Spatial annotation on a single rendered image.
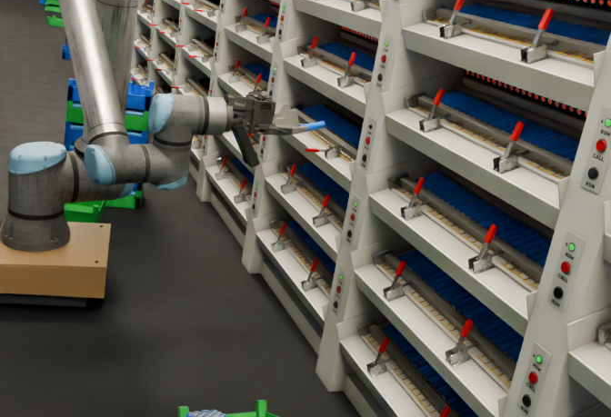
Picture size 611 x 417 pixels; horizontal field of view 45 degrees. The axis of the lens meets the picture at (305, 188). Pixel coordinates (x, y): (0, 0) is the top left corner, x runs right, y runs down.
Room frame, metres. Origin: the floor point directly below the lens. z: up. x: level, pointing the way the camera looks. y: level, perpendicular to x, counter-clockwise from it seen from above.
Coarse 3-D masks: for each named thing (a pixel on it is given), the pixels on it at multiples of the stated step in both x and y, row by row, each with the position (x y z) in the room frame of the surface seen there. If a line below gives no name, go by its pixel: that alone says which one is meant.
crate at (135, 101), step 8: (72, 80) 2.66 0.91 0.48; (72, 88) 2.66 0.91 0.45; (136, 88) 2.89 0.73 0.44; (152, 88) 2.89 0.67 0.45; (72, 96) 2.66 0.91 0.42; (128, 96) 2.70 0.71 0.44; (136, 96) 2.70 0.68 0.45; (144, 96) 2.71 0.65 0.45; (152, 96) 2.83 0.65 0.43; (128, 104) 2.70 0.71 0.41; (136, 104) 2.70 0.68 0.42; (144, 104) 2.71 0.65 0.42
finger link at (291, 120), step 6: (288, 114) 1.74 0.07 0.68; (294, 114) 1.75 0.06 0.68; (276, 120) 1.73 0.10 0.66; (282, 120) 1.73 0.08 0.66; (288, 120) 1.74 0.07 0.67; (294, 120) 1.75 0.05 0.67; (276, 126) 1.73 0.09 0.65; (282, 126) 1.74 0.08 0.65; (288, 126) 1.74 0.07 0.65; (294, 126) 1.75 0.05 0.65; (300, 126) 1.77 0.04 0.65; (306, 126) 1.78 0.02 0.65; (294, 132) 1.74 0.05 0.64; (300, 132) 1.76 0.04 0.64
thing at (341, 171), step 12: (300, 96) 2.33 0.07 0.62; (312, 96) 2.34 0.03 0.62; (324, 96) 2.36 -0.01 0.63; (276, 108) 2.30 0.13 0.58; (300, 108) 2.31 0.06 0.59; (300, 144) 2.08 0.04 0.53; (312, 144) 2.03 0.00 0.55; (324, 144) 2.01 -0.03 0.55; (312, 156) 2.00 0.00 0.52; (324, 156) 1.93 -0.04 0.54; (324, 168) 1.93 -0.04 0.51; (336, 168) 1.84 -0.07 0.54; (348, 168) 1.83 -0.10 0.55; (336, 180) 1.85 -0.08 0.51; (348, 180) 1.76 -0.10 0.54; (348, 192) 1.78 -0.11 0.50
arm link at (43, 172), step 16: (32, 144) 1.98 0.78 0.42; (48, 144) 1.99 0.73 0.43; (16, 160) 1.88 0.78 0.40; (32, 160) 1.88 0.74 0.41; (48, 160) 1.89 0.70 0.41; (64, 160) 1.95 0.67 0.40; (16, 176) 1.88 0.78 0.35; (32, 176) 1.87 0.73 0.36; (48, 176) 1.89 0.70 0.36; (64, 176) 1.92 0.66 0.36; (16, 192) 1.88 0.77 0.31; (32, 192) 1.88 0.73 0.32; (48, 192) 1.90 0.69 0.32; (64, 192) 1.92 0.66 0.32; (16, 208) 1.88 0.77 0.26; (32, 208) 1.88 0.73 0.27; (48, 208) 1.90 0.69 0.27
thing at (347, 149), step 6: (294, 108) 2.30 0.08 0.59; (300, 114) 2.23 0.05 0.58; (306, 120) 2.17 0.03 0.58; (312, 120) 2.16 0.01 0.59; (318, 132) 2.08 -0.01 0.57; (324, 132) 2.05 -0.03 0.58; (330, 132) 2.04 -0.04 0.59; (324, 138) 2.03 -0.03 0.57; (330, 138) 2.00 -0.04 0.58; (336, 138) 1.98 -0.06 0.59; (336, 144) 1.96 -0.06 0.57; (342, 144) 1.93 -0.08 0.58; (348, 144) 1.92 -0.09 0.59; (342, 150) 1.93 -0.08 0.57; (348, 150) 1.89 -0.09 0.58; (354, 150) 1.88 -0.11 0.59; (342, 156) 1.89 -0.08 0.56; (354, 156) 1.86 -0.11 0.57
